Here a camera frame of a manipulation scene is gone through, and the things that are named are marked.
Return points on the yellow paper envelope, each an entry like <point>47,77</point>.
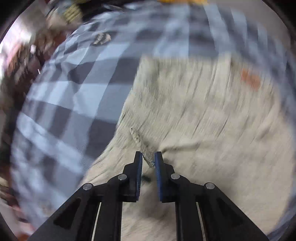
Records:
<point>184,1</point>

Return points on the cream plaid knit shirt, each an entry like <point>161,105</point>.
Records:
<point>214,120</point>

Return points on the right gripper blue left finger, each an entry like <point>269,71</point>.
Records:
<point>133,171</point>

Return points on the pile of clothes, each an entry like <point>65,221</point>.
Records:
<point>66,15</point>

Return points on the blue checkered bed cover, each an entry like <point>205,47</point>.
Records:
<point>72,109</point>

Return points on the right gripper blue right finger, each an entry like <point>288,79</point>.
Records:
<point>166,189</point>

